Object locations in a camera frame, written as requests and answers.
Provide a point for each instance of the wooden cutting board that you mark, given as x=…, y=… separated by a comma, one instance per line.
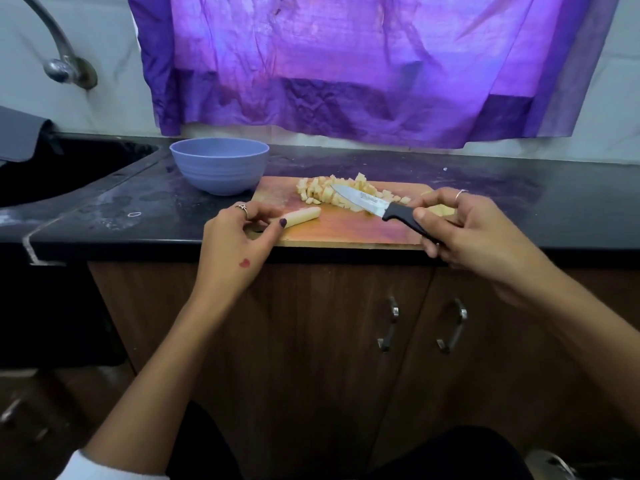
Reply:
x=340, y=230

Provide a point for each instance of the purple cloth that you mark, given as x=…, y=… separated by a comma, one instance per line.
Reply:
x=370, y=65

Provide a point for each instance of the potato slice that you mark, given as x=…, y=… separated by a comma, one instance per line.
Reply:
x=442, y=209

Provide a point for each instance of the person's right forearm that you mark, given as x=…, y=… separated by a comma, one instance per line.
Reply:
x=590, y=340

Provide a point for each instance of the person's left forearm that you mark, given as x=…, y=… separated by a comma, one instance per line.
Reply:
x=160, y=390

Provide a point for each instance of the metal faucet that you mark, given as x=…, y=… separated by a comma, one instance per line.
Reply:
x=65, y=67

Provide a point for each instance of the person's right hand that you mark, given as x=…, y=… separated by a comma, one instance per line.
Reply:
x=480, y=240

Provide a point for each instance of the dark sink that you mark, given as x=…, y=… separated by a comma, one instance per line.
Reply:
x=65, y=170

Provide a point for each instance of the pile of diced potato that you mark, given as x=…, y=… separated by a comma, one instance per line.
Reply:
x=335, y=190

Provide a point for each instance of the grey cloth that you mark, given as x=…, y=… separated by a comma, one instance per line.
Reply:
x=22, y=133

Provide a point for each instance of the red and white plastic bag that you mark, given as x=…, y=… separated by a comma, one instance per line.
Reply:
x=555, y=465

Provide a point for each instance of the tan potato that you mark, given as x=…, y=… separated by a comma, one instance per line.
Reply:
x=300, y=216

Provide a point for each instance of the person's left hand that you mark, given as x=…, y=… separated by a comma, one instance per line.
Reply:
x=230, y=255

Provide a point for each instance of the person's dark trousers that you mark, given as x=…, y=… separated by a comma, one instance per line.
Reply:
x=450, y=457

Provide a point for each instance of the blue bowl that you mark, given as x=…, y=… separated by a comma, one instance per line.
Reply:
x=219, y=165

